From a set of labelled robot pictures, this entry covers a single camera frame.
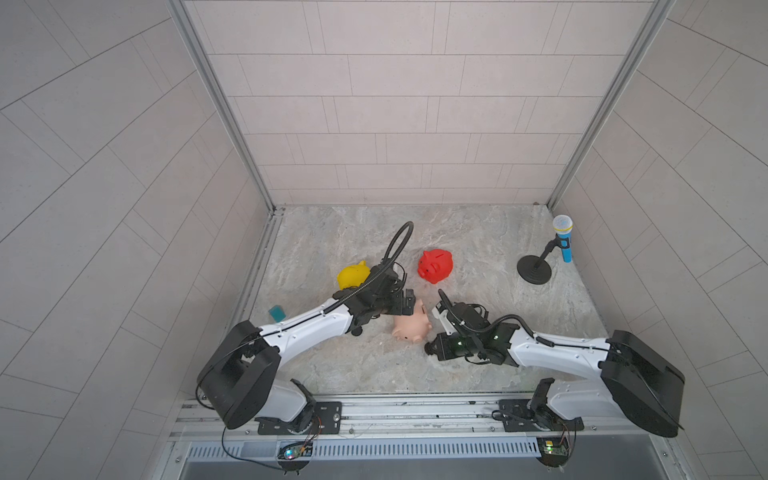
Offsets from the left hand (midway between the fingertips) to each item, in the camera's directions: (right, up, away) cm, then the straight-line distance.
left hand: (408, 297), depth 85 cm
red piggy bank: (+8, +9, +4) cm, 13 cm away
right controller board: (+33, -32, -17) cm, 49 cm away
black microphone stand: (+42, +7, +12) cm, 44 cm away
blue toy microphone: (+42, +21, -6) cm, 47 cm away
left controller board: (-25, -29, -22) cm, 44 cm away
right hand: (+5, -14, -5) cm, 16 cm away
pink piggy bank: (+1, -7, -6) cm, 9 cm away
